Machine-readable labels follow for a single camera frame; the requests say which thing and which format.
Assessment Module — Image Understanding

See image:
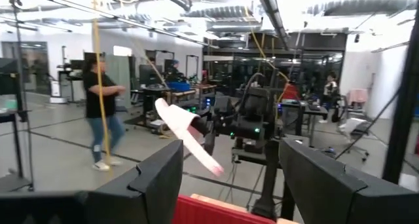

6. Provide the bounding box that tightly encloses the black cable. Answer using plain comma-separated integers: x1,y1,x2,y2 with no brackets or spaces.
238,71,266,115

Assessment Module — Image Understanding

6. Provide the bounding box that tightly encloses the white slide sandal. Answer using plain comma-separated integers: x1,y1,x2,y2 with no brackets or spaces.
154,97,226,178

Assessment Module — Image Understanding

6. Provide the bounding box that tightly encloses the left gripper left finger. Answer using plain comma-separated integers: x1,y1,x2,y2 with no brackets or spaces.
84,139,185,224

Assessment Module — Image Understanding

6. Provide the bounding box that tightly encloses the black aluminium frame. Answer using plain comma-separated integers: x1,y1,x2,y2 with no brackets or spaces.
381,1,419,185

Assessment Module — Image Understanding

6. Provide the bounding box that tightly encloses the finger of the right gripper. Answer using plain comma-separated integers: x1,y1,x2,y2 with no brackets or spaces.
191,113,208,134

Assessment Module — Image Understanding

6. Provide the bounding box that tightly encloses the pink cloth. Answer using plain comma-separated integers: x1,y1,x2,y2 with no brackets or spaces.
346,88,369,107

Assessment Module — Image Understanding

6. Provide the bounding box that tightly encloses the person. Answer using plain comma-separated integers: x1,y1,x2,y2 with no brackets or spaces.
163,59,186,83
280,81,301,102
322,71,340,124
81,55,127,172

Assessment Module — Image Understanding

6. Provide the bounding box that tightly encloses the red plastic bin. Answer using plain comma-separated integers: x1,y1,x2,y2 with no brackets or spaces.
172,194,278,224

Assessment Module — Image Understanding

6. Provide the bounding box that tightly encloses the white seat office chair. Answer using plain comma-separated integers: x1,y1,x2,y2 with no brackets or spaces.
338,117,374,162

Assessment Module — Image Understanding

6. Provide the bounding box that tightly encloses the yellow cable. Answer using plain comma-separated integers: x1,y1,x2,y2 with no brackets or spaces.
90,0,114,177

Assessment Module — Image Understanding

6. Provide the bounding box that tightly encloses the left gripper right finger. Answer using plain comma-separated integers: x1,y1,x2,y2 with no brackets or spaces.
278,138,419,224

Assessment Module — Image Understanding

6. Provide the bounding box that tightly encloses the black desk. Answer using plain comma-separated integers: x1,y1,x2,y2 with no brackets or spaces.
278,101,329,136

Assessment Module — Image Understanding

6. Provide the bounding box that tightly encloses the blue plastic bin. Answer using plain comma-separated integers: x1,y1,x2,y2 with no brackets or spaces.
166,81,191,93

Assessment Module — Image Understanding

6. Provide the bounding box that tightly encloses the black ceiling pipe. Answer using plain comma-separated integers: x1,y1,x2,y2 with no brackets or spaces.
253,0,291,51

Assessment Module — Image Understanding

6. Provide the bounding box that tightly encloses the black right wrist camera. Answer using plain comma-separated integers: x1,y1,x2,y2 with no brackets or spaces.
214,95,234,117

